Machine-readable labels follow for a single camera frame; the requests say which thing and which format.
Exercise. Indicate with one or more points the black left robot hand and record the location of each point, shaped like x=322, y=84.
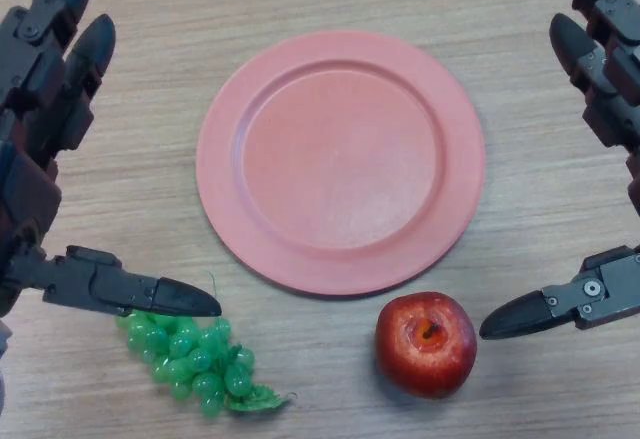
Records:
x=30, y=109

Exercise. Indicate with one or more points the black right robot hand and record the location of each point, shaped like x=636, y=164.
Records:
x=610, y=84

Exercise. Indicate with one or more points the green plastic grape bunch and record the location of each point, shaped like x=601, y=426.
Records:
x=190, y=359

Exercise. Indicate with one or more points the pink round plate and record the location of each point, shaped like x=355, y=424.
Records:
x=340, y=159

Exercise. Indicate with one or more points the red apple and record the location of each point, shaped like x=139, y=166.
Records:
x=425, y=359

